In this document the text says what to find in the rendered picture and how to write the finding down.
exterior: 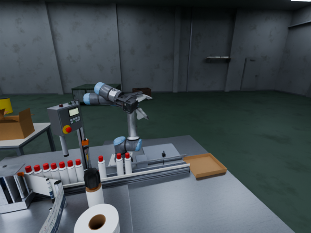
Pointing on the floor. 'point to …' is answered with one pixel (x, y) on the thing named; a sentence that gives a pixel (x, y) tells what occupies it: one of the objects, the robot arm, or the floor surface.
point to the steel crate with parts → (143, 90)
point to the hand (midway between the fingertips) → (151, 108)
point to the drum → (4, 102)
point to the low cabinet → (77, 91)
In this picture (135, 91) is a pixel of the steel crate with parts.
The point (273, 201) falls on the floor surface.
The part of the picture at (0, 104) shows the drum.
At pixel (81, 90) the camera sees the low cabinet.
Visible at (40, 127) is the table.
